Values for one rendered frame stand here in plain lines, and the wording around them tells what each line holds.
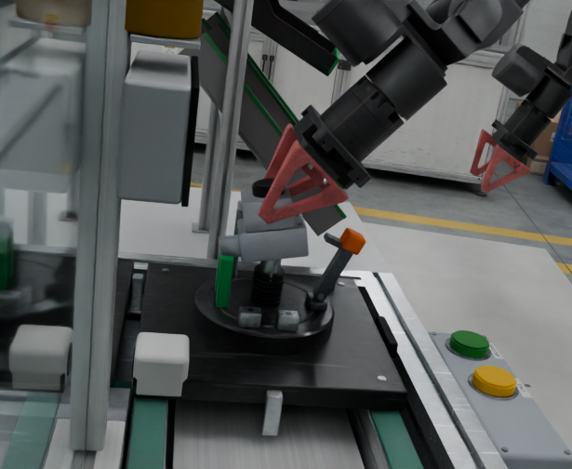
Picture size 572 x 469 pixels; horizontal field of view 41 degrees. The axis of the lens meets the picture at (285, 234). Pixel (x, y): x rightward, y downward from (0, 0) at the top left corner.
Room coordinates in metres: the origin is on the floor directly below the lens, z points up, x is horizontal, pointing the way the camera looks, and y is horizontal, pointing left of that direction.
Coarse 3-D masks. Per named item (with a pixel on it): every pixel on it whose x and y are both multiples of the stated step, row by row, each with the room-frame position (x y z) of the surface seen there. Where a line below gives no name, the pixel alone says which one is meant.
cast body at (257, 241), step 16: (256, 192) 0.67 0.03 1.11; (288, 192) 0.68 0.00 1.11; (256, 208) 0.65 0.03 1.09; (240, 224) 0.68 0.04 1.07; (256, 224) 0.65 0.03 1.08; (272, 224) 0.66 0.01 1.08; (288, 224) 0.66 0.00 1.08; (304, 224) 0.67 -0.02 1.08; (224, 240) 0.67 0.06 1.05; (240, 240) 0.65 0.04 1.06; (256, 240) 0.65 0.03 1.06; (272, 240) 0.66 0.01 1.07; (288, 240) 0.66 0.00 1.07; (304, 240) 0.66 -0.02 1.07; (240, 256) 0.67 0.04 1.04; (256, 256) 0.65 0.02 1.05; (272, 256) 0.66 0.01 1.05; (288, 256) 0.66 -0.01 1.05; (304, 256) 0.66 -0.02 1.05
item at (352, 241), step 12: (348, 228) 0.70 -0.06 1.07; (336, 240) 0.69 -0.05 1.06; (348, 240) 0.68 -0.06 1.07; (360, 240) 0.69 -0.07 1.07; (336, 252) 0.70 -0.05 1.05; (348, 252) 0.69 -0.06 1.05; (336, 264) 0.68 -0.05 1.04; (324, 276) 0.69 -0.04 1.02; (336, 276) 0.69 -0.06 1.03; (324, 288) 0.68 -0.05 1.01; (324, 300) 0.68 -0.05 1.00
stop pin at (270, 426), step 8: (272, 392) 0.56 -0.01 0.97; (280, 392) 0.56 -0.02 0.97; (272, 400) 0.55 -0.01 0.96; (280, 400) 0.55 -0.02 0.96; (264, 408) 0.56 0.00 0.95; (272, 408) 0.55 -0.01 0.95; (280, 408) 0.55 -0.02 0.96; (264, 416) 0.55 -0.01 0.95; (272, 416) 0.55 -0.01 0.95; (280, 416) 0.55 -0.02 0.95; (264, 424) 0.55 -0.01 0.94; (272, 424) 0.55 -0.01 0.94; (264, 432) 0.55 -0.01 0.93; (272, 432) 0.55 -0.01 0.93
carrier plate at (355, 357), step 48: (144, 288) 0.71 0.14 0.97; (192, 288) 0.73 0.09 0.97; (336, 288) 0.78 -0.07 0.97; (192, 336) 0.63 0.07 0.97; (336, 336) 0.67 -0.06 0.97; (192, 384) 0.55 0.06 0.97; (240, 384) 0.56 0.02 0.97; (288, 384) 0.57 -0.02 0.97; (336, 384) 0.58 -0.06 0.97; (384, 384) 0.59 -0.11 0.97
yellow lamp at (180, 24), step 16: (128, 0) 0.45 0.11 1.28; (144, 0) 0.45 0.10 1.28; (160, 0) 0.45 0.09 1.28; (176, 0) 0.45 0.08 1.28; (192, 0) 0.46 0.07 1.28; (128, 16) 0.45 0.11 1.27; (144, 16) 0.45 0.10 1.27; (160, 16) 0.45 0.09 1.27; (176, 16) 0.45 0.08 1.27; (192, 16) 0.46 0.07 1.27; (144, 32) 0.45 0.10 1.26; (160, 32) 0.45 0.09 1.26; (176, 32) 0.45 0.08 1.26; (192, 32) 0.46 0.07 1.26
